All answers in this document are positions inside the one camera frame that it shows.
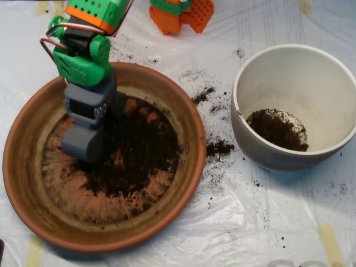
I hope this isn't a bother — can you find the dark soil pile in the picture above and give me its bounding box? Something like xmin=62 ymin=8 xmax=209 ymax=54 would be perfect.
xmin=60 ymin=96 xmax=183 ymax=220

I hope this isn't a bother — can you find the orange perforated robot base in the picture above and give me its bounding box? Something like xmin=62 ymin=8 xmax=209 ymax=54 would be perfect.
xmin=149 ymin=0 xmax=215 ymax=36

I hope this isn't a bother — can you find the terracotta saucer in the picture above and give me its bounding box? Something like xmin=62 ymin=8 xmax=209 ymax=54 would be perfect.
xmin=2 ymin=62 xmax=207 ymax=254

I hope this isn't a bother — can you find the small spilled soil clump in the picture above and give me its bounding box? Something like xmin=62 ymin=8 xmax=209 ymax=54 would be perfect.
xmin=191 ymin=86 xmax=216 ymax=105

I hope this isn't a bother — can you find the large spilled soil clump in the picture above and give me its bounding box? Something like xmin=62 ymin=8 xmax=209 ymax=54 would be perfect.
xmin=206 ymin=139 xmax=236 ymax=158

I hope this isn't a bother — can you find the dark soil in pot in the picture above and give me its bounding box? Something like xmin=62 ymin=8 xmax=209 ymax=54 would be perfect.
xmin=246 ymin=108 xmax=309 ymax=152

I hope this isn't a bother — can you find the white ceramic pot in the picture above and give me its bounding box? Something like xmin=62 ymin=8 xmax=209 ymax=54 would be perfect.
xmin=230 ymin=43 xmax=356 ymax=172

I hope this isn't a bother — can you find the beige masking tape strip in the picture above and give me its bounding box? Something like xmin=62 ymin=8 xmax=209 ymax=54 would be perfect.
xmin=53 ymin=1 xmax=67 ymax=17
xmin=35 ymin=1 xmax=50 ymax=16
xmin=26 ymin=235 xmax=44 ymax=267
xmin=299 ymin=0 xmax=312 ymax=15
xmin=318 ymin=224 xmax=345 ymax=267

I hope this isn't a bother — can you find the clear plastic cover sheet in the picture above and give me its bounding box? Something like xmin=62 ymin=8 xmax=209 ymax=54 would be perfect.
xmin=0 ymin=0 xmax=356 ymax=267

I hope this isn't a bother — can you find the red and white servo cable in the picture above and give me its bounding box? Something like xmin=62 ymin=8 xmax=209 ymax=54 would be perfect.
xmin=39 ymin=0 xmax=134 ymax=84

